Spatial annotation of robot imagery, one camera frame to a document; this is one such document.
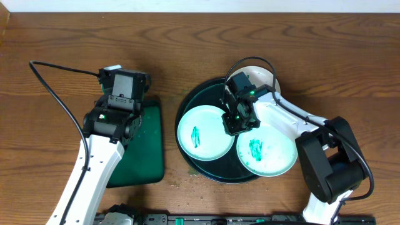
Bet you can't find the rectangular green tray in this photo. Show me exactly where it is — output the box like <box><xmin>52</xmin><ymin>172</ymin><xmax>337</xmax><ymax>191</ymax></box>
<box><xmin>107</xmin><ymin>100</ymin><xmax>164</xmax><ymax>188</ymax></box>

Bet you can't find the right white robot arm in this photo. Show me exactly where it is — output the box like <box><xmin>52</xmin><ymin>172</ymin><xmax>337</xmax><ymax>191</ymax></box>
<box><xmin>221</xmin><ymin>69</ymin><xmax>374</xmax><ymax>224</ymax></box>

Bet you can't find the round black tray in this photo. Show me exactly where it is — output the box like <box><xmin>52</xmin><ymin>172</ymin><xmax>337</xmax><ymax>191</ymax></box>
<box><xmin>174</xmin><ymin>77</ymin><xmax>259</xmax><ymax>184</ymax></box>

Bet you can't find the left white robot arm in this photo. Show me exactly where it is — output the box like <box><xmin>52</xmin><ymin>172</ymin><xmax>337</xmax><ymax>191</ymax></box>
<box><xmin>48</xmin><ymin>65</ymin><xmax>151</xmax><ymax>224</ymax></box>

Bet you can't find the mint plate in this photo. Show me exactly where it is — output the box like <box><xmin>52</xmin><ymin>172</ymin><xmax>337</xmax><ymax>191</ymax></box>
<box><xmin>177</xmin><ymin>105</ymin><xmax>234</xmax><ymax>161</ymax></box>
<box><xmin>236</xmin><ymin>124</ymin><xmax>298</xmax><ymax>177</ymax></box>

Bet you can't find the white plate with green streaks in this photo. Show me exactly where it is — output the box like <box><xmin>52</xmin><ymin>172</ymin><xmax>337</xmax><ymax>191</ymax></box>
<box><xmin>224</xmin><ymin>66</ymin><xmax>273</xmax><ymax>94</ymax></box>

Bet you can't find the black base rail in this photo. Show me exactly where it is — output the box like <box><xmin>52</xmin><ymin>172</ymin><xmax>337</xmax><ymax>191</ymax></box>
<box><xmin>93</xmin><ymin>212</ymin><xmax>378</xmax><ymax>225</ymax></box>

